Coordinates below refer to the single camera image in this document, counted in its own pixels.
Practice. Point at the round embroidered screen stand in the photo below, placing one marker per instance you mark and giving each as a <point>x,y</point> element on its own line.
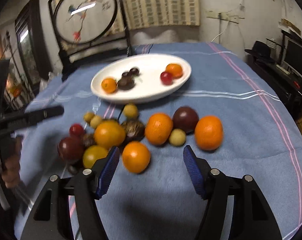
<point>89,30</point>

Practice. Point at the small mandarin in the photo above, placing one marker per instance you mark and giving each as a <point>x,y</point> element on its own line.
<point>136,157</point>

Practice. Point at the large mandarin orange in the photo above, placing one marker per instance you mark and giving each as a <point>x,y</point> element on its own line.
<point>158,128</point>

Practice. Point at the dark red plum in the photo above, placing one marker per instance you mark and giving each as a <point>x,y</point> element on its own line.
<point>70,149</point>

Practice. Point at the orange tomato fruit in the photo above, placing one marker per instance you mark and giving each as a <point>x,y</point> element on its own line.
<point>109,133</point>

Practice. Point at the beige checked curtain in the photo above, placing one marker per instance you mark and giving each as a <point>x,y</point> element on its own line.
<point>154,13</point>

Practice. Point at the dark purple plum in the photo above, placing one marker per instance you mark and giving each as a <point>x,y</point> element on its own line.
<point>186,119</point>

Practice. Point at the dark cherry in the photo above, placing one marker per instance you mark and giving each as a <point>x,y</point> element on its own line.
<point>134,71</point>
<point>126,74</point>

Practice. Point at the brown water chestnut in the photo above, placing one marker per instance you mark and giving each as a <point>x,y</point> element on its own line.
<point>88,140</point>
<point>134,130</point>

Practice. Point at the left hand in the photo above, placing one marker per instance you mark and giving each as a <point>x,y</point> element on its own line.
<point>11,176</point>

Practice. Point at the yellow tomato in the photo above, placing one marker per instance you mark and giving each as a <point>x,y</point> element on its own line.
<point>92,154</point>

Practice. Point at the yellow longan top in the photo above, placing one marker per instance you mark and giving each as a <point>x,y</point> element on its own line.
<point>131,111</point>

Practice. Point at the red cherry tomato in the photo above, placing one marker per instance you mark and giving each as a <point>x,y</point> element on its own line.
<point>76,130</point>
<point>166,78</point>

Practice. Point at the computer monitor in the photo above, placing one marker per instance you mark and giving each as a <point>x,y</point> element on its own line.
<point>292,58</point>

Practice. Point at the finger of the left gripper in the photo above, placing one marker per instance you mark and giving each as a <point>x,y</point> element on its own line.
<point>16,121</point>

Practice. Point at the dark water chestnut on plate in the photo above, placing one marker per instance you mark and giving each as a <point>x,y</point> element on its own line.
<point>126,83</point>

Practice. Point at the small orange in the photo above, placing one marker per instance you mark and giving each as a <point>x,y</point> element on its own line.
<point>175,70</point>
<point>109,85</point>

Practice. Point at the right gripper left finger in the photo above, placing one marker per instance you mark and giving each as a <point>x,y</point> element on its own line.
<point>50,215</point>

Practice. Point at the dark framed picture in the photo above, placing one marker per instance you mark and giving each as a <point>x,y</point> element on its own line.
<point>31,44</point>

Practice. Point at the mandarin orange far right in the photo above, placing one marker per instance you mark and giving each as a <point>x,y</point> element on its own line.
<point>209,133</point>

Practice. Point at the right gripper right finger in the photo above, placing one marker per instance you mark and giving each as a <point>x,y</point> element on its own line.
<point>252,217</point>

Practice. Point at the yellow longan by plum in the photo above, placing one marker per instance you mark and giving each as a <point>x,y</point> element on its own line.
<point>177,137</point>

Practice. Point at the black hat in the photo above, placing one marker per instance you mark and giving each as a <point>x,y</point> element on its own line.
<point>260,50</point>

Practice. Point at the white oval plate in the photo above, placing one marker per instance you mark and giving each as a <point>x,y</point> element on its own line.
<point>148,86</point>

